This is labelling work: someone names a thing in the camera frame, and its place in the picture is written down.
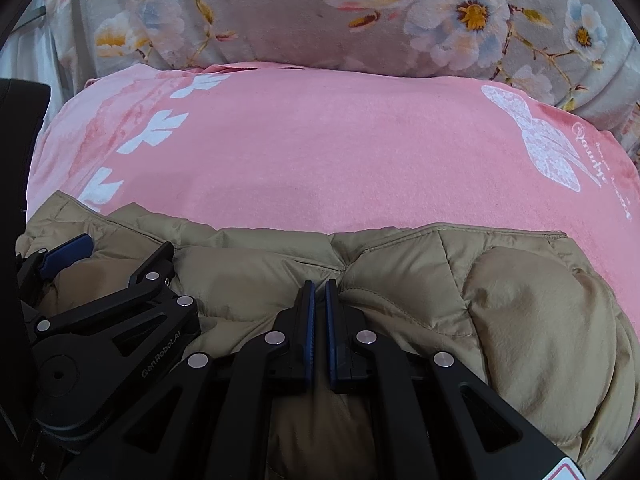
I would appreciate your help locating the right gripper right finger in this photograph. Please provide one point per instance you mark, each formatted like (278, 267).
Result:
(430, 416)

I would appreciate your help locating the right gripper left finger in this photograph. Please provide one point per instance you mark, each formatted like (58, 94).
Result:
(279, 359)

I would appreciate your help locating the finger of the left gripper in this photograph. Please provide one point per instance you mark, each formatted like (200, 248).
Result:
(146, 311)
(37, 271)

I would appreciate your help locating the khaki quilted jacket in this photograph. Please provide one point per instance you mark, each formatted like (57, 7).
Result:
(525, 311)

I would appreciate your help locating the pink fleece blanket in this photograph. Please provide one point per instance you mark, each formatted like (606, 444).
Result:
(291, 148)

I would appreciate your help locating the white satin curtain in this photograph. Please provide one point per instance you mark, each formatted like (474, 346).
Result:
(29, 52)

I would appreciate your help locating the grey floral quilt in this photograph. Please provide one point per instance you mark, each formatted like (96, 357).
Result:
(579, 55)

